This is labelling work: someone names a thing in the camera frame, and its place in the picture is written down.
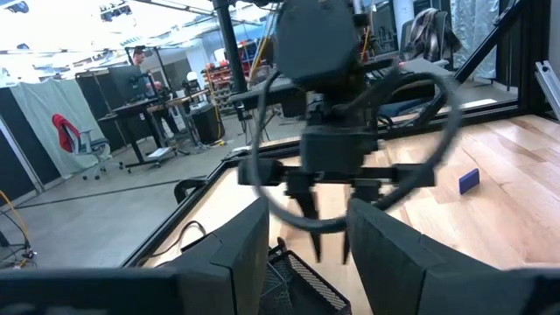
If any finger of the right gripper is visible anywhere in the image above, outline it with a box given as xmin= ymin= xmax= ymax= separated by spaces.
xmin=286 ymin=181 xmax=324 ymax=264
xmin=342 ymin=181 xmax=382 ymax=266

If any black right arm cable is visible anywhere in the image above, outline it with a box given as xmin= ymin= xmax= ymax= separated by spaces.
xmin=251 ymin=69 xmax=464 ymax=234

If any grey curtain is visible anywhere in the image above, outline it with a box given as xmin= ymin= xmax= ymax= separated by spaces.
xmin=8 ymin=78 xmax=113 ymax=179

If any dark blue eraser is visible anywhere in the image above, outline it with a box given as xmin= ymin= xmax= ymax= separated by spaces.
xmin=458 ymin=167 xmax=481 ymax=196

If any silver aluminium extrusion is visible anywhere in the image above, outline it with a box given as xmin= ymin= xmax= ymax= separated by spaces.
xmin=534 ymin=59 xmax=560 ymax=120

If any black lamp cable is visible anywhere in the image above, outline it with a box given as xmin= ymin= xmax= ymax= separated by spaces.
xmin=139 ymin=220 xmax=207 ymax=264

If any office chair with red jacket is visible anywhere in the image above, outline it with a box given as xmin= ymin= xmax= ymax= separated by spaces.
xmin=51 ymin=113 xmax=113 ymax=181

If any person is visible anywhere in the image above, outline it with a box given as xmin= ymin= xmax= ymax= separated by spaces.
xmin=130 ymin=46 xmax=148 ymax=67

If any shelf with red bins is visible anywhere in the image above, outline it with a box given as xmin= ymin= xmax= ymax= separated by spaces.
xmin=201 ymin=60 xmax=233 ymax=113

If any black mesh desk organizer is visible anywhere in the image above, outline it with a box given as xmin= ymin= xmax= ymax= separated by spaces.
xmin=257 ymin=238 xmax=354 ymax=315

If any yellow cable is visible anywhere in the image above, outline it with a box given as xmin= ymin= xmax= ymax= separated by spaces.
xmin=0 ymin=190 xmax=35 ymax=269

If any black computer tower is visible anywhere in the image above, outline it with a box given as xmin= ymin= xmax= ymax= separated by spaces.
xmin=192 ymin=103 xmax=227 ymax=144

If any black aluminium rig frame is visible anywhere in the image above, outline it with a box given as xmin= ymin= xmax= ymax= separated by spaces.
xmin=122 ymin=0 xmax=552 ymax=268

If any black clamp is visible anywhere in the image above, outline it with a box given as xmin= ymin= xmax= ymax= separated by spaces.
xmin=173 ymin=177 xmax=207 ymax=205

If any black desk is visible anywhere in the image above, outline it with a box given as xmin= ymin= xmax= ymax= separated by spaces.
xmin=98 ymin=65 xmax=211 ymax=170

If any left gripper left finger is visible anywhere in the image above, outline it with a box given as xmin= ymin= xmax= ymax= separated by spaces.
xmin=165 ymin=196 xmax=270 ymax=315

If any chair with plaid jacket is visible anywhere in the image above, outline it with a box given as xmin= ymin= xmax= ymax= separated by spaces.
xmin=400 ymin=7 xmax=463 ymax=62

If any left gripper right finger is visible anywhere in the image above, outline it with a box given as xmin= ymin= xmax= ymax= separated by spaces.
xmin=347 ymin=199 xmax=517 ymax=315

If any black partition panel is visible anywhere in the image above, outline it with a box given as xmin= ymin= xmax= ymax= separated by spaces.
xmin=0 ymin=87 xmax=62 ymax=207

